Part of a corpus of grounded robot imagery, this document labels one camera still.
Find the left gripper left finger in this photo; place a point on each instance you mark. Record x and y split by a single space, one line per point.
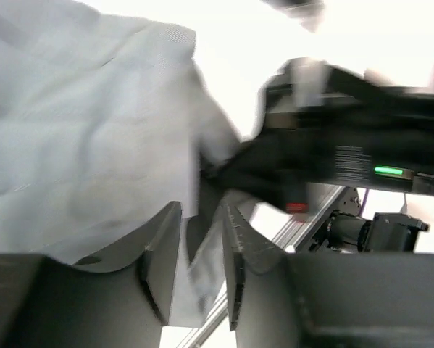
119 296

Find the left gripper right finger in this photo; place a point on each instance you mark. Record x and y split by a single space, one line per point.
329 299

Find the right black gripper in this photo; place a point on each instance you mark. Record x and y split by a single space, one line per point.
293 151

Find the grey pleated skirt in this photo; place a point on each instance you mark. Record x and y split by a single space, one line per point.
103 121

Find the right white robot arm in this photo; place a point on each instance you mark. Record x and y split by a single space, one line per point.
400 122

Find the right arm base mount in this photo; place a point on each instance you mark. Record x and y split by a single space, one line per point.
345 230

